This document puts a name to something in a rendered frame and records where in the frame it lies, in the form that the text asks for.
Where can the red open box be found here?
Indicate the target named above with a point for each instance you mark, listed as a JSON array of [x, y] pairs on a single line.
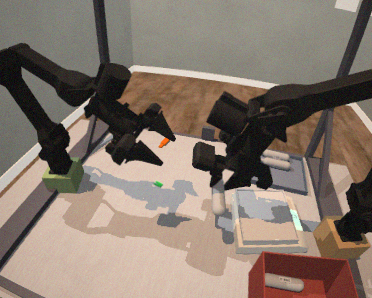
[[322, 277]]

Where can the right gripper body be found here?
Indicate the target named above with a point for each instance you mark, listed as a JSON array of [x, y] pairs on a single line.
[[123, 120]]

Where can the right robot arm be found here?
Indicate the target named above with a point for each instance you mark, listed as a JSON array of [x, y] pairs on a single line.
[[71, 86]]

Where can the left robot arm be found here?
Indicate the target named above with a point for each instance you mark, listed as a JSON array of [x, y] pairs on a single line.
[[290, 104]]

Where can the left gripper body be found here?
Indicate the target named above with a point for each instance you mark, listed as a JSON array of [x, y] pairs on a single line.
[[238, 159]]

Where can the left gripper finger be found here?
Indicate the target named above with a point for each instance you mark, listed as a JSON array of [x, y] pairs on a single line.
[[217, 178], [235, 181]]

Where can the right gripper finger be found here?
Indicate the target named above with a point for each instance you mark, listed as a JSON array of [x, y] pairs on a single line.
[[143, 153], [161, 126]]

